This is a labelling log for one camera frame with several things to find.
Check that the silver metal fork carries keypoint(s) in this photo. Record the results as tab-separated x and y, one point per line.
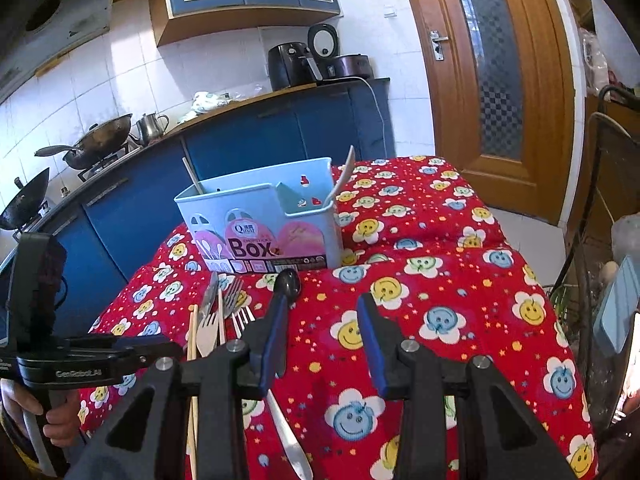
232	297
245	322

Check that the wooden chopstick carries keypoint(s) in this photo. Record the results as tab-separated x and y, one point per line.
192	176
192	330

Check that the white plastic spoon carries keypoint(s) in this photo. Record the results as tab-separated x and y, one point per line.
342	175

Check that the red floral tablecloth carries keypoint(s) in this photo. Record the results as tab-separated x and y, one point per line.
450	260

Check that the light blue plastic board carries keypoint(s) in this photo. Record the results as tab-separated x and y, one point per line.
617	305

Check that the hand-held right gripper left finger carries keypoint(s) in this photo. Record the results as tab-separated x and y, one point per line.
272	345

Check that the blue base cabinets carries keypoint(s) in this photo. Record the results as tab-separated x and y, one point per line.
250	135

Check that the black rice cooker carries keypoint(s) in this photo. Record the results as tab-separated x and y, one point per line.
350	65

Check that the black wok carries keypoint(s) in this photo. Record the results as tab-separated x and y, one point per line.
22	202

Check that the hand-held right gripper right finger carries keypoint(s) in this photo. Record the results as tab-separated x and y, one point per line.
375	345

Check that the white chopstick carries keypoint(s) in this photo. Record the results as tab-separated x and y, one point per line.
221	310

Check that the wooden door with glass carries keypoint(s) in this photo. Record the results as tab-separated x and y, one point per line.
540	110

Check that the person's left hand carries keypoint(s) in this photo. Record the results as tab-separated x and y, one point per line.
60	422

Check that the light blue utensil box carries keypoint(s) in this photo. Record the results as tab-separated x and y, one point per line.
260	205

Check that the silver table knife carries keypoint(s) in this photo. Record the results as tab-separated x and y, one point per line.
210	295

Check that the steel kettle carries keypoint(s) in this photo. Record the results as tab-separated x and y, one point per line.
149	130

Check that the white plastic bag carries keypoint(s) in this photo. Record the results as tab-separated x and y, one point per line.
592	60

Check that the black air fryer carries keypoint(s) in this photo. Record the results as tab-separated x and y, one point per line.
285	67

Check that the gas stove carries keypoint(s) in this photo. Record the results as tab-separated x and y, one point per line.
107	162

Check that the steel wok with spatula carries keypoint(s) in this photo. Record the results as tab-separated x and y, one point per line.
102	135

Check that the black spoon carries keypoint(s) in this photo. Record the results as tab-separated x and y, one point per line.
287	284

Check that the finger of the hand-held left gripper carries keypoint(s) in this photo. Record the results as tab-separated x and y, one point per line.
150	353

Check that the grey range hood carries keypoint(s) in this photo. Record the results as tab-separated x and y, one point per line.
65	25

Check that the silver metal utensil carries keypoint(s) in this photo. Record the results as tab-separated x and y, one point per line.
290	440

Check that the white patterned cloth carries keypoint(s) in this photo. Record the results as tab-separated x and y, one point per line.
205	102

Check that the wooden fork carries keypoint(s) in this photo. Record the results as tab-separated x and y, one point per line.
207	335

